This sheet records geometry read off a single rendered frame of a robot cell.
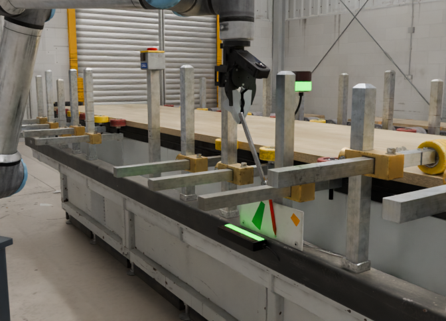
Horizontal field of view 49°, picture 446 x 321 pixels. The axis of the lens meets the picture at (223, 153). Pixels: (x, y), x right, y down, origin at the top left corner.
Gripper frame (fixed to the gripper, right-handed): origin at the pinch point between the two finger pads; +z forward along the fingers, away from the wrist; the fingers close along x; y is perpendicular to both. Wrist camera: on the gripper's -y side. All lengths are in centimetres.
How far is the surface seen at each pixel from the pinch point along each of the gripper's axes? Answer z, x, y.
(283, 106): -3.7, -6.1, -9.7
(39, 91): -1, -8, 240
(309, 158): 12.9, -25.3, 0.3
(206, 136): 12, -25, 58
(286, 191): 17.0, -4.0, -13.8
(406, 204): 6, 19, -64
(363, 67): -26, -706, 557
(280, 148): 7.2, -6.1, -8.8
